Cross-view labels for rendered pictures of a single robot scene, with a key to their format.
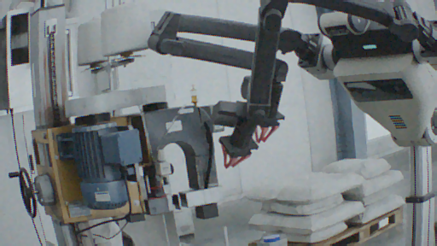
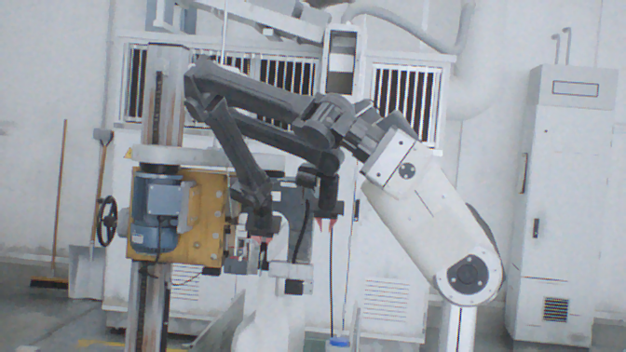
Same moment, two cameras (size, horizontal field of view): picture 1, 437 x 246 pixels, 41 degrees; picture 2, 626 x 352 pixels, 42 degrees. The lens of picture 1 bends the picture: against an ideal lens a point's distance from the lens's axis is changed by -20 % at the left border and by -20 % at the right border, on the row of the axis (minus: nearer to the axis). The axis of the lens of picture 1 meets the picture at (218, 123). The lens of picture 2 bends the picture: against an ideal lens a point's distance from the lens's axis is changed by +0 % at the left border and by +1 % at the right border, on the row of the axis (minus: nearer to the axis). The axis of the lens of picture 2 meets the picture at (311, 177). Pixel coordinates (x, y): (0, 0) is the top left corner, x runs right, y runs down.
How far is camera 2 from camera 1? 1.61 m
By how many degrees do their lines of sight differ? 38
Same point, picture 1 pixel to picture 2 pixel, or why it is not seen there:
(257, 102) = (244, 187)
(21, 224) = (318, 274)
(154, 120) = not seen: hidden behind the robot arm
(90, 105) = (141, 154)
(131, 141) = (169, 195)
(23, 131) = (354, 171)
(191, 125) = (291, 199)
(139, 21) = not seen: hidden behind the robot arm
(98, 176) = (141, 219)
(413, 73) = (376, 194)
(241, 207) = not seen: outside the picture
